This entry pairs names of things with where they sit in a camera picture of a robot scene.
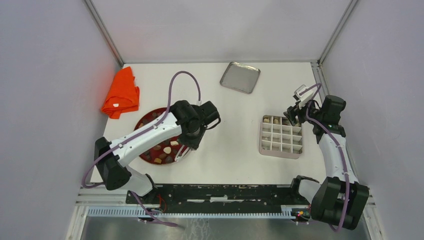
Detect pink tin box with dividers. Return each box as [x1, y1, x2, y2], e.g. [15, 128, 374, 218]
[258, 115, 304, 160]

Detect red round plate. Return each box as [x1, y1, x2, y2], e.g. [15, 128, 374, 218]
[134, 107, 183, 165]

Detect silver serving tongs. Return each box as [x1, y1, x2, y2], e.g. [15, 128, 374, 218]
[174, 145, 192, 162]

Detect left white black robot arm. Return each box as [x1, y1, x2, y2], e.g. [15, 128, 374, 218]
[94, 100, 221, 204]

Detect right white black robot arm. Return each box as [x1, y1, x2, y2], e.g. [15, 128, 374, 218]
[284, 95, 369, 232]

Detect white heart chocolate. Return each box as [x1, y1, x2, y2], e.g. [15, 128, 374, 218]
[163, 146, 172, 155]

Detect dark round chocolate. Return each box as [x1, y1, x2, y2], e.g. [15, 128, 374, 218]
[165, 156, 174, 164]

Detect silver tin lid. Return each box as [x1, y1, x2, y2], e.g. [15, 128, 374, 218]
[219, 61, 261, 95]

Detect orange folded cloth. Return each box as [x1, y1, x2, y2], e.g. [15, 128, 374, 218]
[100, 66, 140, 119]

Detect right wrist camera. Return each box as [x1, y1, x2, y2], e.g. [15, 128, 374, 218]
[293, 85, 315, 109]

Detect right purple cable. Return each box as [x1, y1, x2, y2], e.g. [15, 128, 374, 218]
[299, 82, 351, 233]

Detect purple cable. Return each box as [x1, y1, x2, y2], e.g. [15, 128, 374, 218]
[81, 70, 203, 190]
[299, 82, 351, 233]

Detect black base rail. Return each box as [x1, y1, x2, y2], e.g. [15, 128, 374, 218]
[139, 184, 310, 214]

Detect white slotted cable duct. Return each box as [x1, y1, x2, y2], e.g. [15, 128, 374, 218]
[87, 206, 294, 220]

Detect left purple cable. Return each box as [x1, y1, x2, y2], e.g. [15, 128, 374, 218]
[81, 70, 203, 190]

